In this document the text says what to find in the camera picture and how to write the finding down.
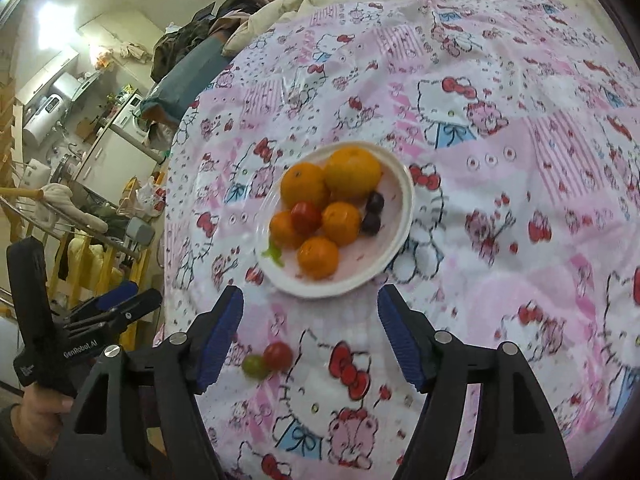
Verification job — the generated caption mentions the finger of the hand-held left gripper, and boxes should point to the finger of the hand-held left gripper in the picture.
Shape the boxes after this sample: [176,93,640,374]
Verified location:
[62,288,164,343]
[55,281,139,326]

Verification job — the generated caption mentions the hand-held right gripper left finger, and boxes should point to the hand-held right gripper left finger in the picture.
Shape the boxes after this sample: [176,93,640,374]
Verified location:
[47,285,245,480]

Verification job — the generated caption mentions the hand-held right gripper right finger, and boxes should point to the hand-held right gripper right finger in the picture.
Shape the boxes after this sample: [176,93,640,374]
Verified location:
[377,284,573,480]

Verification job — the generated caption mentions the green cherry tomato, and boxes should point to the green cherry tomato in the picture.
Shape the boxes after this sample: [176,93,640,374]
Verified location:
[242,354,268,379]

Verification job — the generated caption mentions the dark red cherry tomato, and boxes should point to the dark red cherry tomato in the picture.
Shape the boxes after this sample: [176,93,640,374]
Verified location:
[263,341,294,371]

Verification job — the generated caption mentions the pink strawberry-print plate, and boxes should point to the pink strawberry-print plate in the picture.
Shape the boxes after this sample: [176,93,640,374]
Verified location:
[256,142,416,298]

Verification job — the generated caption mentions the orange cherry tomato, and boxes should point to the orange cherry tomato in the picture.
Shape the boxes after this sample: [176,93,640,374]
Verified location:
[297,236,340,281]
[270,210,303,250]

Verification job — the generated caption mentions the small orange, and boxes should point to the small orange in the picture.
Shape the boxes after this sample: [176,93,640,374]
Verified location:
[321,201,363,247]

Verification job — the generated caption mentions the person's left forearm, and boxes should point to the person's left forearm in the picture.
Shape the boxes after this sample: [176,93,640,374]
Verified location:
[0,405,56,480]

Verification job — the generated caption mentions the person's left hand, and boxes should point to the person's left hand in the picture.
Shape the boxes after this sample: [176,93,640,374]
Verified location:
[22,382,76,428]

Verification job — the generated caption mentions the yellow cloth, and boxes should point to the yellow cloth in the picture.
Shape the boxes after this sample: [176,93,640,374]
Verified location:
[67,237,123,286]

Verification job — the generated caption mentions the grey box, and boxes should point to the grey box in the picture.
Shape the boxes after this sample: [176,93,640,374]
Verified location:
[125,218,156,246]

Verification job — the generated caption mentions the cream plush cloth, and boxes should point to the cream plush cloth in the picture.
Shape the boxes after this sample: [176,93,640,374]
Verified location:
[40,183,108,233]

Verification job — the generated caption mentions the white plastic bag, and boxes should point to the white plastic bag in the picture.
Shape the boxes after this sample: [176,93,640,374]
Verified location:
[136,177,166,216]

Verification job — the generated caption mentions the white floor cabinet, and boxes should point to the white floor cabinet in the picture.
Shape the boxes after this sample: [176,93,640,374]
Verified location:
[80,130,166,208]

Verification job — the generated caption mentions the pink cartoon printed blanket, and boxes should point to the pink cartoon printed blanket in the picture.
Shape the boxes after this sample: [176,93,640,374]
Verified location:
[160,0,640,480]

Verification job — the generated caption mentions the large orange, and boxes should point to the large orange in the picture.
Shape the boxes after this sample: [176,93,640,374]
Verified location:
[280,161,331,209]
[324,145,383,201]

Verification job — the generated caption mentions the white washing machine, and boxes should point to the white washing machine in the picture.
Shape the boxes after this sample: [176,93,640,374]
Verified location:
[111,95,156,148]

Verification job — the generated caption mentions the white water heater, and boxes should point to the white water heater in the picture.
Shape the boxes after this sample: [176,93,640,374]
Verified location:
[22,112,61,147]

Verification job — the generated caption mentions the teal cloth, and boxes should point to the teal cloth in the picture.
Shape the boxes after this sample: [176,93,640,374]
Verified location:
[140,42,231,123]

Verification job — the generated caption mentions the pile of dark clothes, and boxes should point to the pile of dark clothes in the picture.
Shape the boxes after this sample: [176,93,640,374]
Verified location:
[151,0,273,83]

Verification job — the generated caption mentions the white wall cabinets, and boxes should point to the white wall cabinets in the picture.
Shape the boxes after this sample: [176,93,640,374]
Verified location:
[15,47,81,103]

